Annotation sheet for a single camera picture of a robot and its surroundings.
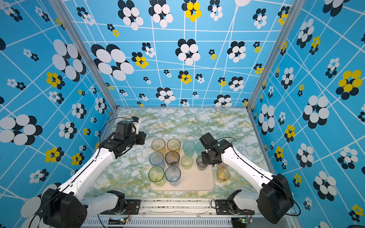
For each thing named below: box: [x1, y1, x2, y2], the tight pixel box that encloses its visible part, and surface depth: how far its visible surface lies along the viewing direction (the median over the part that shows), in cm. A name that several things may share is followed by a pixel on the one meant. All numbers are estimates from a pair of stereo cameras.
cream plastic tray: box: [149, 161, 215, 191], surface depth 85 cm
